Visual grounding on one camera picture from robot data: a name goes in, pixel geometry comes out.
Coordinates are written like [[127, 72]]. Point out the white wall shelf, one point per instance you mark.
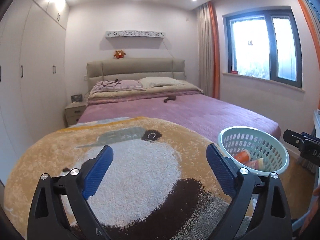
[[135, 33]]

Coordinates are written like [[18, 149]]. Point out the orange plush toy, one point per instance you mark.
[[119, 54]]

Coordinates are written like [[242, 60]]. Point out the round plush cartoon rug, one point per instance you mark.
[[159, 185]]

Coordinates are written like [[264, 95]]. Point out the orange beige curtain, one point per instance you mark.
[[209, 50]]

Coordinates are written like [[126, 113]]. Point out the beige padded headboard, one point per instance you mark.
[[134, 69]]

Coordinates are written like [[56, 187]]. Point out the dark object on bed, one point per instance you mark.
[[169, 98]]

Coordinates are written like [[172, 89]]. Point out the cream pillow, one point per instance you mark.
[[151, 82]]

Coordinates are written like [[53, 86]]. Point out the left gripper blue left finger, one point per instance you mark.
[[47, 217]]

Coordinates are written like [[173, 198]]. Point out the white wardrobe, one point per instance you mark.
[[33, 90]]

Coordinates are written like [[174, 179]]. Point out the black item on nightstand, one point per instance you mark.
[[76, 98]]

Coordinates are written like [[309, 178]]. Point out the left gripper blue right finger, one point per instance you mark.
[[271, 218]]

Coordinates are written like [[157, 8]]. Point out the dark framed window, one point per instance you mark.
[[265, 44]]

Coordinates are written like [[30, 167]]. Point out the orange paper cup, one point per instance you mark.
[[243, 156]]

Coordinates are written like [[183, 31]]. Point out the purple pillow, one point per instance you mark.
[[116, 86]]

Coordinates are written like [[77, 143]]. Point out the bed with purple cover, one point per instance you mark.
[[191, 109]]

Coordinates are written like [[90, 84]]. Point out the light green plastic basket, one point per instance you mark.
[[260, 144]]

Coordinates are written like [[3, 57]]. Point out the right hand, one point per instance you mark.
[[313, 210]]

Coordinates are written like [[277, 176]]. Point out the pink green drink bottle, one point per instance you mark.
[[257, 164]]

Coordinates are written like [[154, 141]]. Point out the beige bedside table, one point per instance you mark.
[[74, 111]]

